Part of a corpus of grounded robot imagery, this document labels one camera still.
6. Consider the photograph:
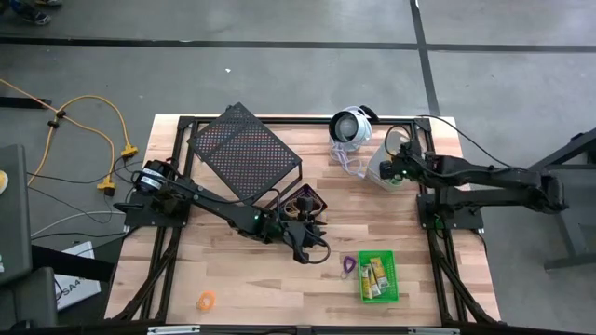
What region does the black flat floor bar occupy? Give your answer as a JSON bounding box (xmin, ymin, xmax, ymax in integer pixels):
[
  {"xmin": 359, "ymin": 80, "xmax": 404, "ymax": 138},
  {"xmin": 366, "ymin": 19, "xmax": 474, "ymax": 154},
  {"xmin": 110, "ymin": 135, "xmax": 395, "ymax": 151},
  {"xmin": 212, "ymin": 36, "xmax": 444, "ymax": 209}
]
[{"xmin": 0, "ymin": 96, "xmax": 52, "ymax": 111}]

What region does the black floor cable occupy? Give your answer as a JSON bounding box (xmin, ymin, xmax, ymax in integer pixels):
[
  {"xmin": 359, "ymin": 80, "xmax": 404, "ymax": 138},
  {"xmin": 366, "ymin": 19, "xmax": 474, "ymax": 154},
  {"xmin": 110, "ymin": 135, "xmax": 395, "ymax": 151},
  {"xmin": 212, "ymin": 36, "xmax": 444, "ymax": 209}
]
[{"xmin": 26, "ymin": 155, "xmax": 145, "ymax": 187}]

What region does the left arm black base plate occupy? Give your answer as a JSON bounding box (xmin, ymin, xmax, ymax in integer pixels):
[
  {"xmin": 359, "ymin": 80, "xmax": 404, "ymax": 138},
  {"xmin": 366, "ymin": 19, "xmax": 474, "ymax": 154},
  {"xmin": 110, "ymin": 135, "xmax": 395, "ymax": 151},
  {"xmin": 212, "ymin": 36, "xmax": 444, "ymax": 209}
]
[{"xmin": 113, "ymin": 189, "xmax": 191, "ymax": 229}]

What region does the silver bracket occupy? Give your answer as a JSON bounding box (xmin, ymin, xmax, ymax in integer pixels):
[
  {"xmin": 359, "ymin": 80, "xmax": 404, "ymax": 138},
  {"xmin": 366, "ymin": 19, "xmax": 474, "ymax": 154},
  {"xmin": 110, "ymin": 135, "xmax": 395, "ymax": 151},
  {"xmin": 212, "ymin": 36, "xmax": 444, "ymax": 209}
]
[
  {"xmin": 407, "ymin": 327, "xmax": 462, "ymax": 335},
  {"xmin": 147, "ymin": 325, "xmax": 201, "ymax": 335}
]

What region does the black perforated metal stand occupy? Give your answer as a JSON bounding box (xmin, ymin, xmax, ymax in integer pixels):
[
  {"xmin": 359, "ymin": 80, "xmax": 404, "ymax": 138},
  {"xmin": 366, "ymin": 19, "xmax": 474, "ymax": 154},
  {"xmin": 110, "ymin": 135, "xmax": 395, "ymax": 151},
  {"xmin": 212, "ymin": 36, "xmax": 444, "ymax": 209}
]
[{"xmin": 186, "ymin": 101, "xmax": 304, "ymax": 206}]

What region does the white plastic bin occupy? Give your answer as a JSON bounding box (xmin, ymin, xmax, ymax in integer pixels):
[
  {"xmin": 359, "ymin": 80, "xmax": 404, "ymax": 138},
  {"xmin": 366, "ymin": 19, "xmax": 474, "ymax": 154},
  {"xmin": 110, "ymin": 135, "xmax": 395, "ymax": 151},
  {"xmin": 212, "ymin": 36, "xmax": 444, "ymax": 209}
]
[{"xmin": 365, "ymin": 129, "xmax": 411, "ymax": 192}]

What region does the purple coil keychain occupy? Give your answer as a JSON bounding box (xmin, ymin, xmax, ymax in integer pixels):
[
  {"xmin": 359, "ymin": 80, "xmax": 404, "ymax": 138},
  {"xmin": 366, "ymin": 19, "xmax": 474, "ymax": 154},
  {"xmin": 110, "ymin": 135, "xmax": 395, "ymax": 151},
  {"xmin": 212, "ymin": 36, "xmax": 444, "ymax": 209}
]
[{"xmin": 342, "ymin": 254, "xmax": 359, "ymax": 280}]

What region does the black power cable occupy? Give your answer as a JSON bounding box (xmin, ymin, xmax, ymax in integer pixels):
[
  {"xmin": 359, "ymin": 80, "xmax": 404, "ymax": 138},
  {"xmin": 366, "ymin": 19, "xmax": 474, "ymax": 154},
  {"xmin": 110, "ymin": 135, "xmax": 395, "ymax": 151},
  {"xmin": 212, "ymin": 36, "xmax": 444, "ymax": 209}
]
[{"xmin": 417, "ymin": 114, "xmax": 516, "ymax": 168}]

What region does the grey cabinet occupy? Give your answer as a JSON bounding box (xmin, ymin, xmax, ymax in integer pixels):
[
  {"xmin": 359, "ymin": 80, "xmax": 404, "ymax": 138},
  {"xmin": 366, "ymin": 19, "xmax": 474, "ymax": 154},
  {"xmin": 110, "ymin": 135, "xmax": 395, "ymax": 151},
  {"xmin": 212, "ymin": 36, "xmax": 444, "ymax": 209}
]
[{"xmin": 0, "ymin": 143, "xmax": 33, "ymax": 286}]

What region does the white bullet security camera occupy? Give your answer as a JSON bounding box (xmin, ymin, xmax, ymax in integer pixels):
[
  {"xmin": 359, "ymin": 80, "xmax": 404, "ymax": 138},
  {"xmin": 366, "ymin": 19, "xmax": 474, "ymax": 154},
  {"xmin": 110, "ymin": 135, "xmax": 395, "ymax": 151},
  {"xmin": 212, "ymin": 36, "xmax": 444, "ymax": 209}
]
[{"xmin": 328, "ymin": 105, "xmax": 381, "ymax": 153}]

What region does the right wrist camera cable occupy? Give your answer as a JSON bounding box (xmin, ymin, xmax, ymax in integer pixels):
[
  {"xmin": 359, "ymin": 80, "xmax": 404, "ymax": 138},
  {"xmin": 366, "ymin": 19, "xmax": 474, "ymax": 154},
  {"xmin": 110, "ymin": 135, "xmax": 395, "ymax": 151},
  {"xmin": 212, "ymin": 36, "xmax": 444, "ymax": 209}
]
[{"xmin": 384, "ymin": 124, "xmax": 415, "ymax": 159}]

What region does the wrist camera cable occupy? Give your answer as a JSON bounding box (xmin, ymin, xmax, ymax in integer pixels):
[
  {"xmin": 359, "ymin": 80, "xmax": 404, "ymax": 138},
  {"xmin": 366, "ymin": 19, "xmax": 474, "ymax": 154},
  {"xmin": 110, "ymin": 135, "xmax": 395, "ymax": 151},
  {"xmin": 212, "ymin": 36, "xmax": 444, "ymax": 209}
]
[
  {"xmin": 297, "ymin": 232, "xmax": 332, "ymax": 265},
  {"xmin": 384, "ymin": 124, "xmax": 415, "ymax": 159}
]

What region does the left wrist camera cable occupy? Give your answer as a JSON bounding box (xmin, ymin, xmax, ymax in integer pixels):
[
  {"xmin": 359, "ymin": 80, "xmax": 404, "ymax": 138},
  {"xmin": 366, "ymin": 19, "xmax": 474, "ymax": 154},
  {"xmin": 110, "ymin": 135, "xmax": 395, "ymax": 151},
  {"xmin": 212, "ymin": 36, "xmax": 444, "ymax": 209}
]
[{"xmin": 297, "ymin": 232, "xmax": 332, "ymax": 265}]

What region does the orange coil bracelet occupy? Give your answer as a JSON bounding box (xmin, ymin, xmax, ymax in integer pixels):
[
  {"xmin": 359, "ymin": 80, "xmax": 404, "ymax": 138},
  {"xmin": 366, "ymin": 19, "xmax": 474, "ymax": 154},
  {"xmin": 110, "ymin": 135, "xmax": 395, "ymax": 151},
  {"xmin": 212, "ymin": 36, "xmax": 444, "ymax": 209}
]
[{"xmin": 195, "ymin": 290, "xmax": 218, "ymax": 312}]

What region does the green slotted plastic basket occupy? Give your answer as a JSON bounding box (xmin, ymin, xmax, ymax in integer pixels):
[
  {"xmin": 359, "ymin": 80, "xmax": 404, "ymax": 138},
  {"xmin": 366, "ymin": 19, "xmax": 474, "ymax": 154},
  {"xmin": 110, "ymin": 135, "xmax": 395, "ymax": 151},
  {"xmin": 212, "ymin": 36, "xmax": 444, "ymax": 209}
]
[{"xmin": 357, "ymin": 249, "xmax": 400, "ymax": 304}]

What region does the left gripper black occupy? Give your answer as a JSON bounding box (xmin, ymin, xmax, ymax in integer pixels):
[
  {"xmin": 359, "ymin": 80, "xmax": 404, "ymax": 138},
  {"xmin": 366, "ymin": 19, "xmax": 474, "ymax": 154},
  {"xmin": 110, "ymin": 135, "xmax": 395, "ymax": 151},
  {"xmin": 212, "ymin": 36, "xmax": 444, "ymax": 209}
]
[{"xmin": 278, "ymin": 218, "xmax": 328, "ymax": 264}]

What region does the white floor cable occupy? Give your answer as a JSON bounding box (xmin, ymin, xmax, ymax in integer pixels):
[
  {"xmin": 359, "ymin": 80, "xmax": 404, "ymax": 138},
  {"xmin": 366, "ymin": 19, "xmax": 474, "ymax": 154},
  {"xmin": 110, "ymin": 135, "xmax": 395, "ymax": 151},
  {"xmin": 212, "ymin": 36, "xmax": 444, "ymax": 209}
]
[{"xmin": 30, "ymin": 211, "xmax": 127, "ymax": 238}]

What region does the person's foot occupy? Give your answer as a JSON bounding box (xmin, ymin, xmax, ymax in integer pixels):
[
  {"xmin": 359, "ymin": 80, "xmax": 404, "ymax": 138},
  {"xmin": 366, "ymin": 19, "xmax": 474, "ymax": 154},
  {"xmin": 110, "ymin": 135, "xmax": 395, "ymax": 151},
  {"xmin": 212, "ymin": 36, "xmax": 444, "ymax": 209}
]
[{"xmin": 8, "ymin": 0, "xmax": 64, "ymax": 25}]

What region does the black slotted plastic basket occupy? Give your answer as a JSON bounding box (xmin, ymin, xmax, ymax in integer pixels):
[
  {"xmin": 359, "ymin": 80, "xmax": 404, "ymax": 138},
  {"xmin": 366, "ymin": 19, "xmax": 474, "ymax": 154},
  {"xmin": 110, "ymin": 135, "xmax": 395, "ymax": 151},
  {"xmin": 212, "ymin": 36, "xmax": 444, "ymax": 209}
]
[{"xmin": 272, "ymin": 183, "xmax": 330, "ymax": 234}]

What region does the white printed cardboard box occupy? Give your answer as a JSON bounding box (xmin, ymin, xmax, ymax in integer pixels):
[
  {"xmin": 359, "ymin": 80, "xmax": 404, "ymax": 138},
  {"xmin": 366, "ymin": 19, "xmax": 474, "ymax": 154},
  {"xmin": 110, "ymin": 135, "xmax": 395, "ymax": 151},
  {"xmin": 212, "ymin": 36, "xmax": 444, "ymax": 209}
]
[{"xmin": 54, "ymin": 240, "xmax": 102, "ymax": 312}]

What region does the dark grey metal table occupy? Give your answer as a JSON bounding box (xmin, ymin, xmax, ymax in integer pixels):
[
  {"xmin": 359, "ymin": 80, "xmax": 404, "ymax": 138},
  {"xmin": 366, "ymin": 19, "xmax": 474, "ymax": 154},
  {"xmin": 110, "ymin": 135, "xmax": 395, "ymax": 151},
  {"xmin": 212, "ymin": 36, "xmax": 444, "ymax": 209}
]
[{"xmin": 514, "ymin": 127, "xmax": 596, "ymax": 271}]

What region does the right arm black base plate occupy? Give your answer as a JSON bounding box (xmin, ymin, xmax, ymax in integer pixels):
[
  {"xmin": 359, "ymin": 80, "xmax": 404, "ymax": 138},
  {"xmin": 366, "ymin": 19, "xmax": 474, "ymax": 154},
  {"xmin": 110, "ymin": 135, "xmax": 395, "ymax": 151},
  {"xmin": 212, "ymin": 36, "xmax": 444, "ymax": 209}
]
[{"xmin": 416, "ymin": 191, "xmax": 494, "ymax": 232}]

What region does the yellow printed packet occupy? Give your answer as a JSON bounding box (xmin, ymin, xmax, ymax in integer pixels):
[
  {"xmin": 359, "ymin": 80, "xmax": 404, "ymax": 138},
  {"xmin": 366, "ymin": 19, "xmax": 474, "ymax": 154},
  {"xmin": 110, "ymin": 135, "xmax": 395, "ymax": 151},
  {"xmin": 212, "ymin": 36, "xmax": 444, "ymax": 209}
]
[
  {"xmin": 360, "ymin": 264, "xmax": 373, "ymax": 300},
  {"xmin": 369, "ymin": 265, "xmax": 382, "ymax": 297},
  {"xmin": 370, "ymin": 257, "xmax": 390, "ymax": 290}
]

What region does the white camera cable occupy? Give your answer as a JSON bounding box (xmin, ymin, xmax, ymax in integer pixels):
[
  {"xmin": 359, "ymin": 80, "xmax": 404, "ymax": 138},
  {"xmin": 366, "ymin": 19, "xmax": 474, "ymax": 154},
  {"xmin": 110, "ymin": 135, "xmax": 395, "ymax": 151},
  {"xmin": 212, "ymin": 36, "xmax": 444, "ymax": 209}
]
[{"xmin": 329, "ymin": 141, "xmax": 369, "ymax": 181}]

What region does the yellow extension cord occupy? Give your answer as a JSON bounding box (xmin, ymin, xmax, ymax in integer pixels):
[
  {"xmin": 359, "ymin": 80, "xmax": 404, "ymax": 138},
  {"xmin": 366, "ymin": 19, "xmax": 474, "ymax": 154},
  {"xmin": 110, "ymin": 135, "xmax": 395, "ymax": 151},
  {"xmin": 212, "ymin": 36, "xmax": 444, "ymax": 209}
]
[{"xmin": 0, "ymin": 78, "xmax": 140, "ymax": 196}]

